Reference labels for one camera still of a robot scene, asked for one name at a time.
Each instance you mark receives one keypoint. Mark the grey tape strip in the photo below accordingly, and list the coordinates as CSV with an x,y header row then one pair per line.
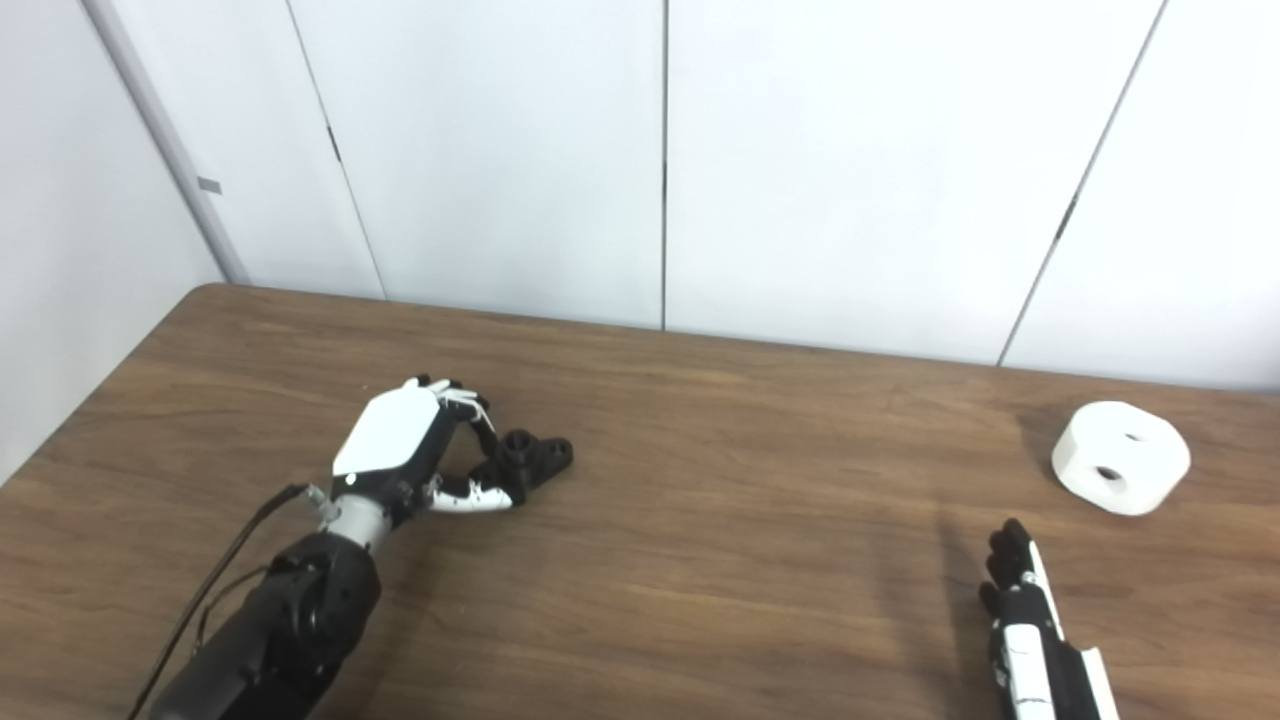
x,y
209,186

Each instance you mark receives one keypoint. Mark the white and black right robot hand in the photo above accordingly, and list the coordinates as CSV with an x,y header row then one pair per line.
x,y
1025,650

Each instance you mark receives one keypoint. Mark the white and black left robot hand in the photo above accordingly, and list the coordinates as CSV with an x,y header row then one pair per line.
x,y
385,435

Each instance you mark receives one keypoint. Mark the grey wall corner post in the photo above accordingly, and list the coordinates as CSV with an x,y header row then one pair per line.
x,y
170,150

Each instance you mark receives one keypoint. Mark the round white plastic piece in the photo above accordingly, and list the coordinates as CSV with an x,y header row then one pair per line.
x,y
1120,450

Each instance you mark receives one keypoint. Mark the black plastic flanged holder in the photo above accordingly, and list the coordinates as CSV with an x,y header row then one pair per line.
x,y
530,458

